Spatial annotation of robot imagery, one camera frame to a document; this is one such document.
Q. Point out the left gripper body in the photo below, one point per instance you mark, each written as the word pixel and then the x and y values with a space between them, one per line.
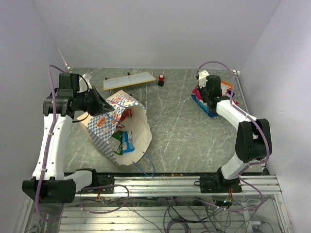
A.
pixel 87 101

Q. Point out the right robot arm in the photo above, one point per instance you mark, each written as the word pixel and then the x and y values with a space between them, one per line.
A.
pixel 253 142

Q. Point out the green snack packet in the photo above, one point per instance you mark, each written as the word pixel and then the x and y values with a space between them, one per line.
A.
pixel 115 143

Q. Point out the aluminium mounting rail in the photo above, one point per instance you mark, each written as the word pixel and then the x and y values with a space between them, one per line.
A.
pixel 162 186

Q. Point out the orange snack packet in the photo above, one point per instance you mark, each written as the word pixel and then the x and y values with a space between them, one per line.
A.
pixel 225 87

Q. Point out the red black stamp knob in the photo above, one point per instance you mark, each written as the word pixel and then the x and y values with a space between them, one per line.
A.
pixel 161 78

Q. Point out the purple snack packet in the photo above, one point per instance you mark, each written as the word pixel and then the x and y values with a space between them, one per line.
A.
pixel 229 93

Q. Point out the checkered paper bag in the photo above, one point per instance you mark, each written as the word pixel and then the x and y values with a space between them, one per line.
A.
pixel 100 128

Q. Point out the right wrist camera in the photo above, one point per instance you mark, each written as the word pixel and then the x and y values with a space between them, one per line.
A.
pixel 202 78

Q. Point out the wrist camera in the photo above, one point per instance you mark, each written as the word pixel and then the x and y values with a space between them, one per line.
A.
pixel 202 78
pixel 87 76

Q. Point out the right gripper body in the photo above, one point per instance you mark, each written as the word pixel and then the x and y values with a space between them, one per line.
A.
pixel 205 94

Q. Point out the pink snack packet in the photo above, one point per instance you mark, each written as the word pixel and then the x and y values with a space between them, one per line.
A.
pixel 197 93

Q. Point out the red snack packet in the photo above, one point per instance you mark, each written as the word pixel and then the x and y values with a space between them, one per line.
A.
pixel 125 114

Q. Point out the yellow framed whiteboard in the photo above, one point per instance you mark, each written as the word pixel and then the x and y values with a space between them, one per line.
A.
pixel 128 80

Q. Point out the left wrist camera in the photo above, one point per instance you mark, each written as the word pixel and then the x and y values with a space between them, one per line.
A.
pixel 87 76

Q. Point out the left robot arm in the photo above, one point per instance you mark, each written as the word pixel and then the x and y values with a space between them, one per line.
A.
pixel 48 183

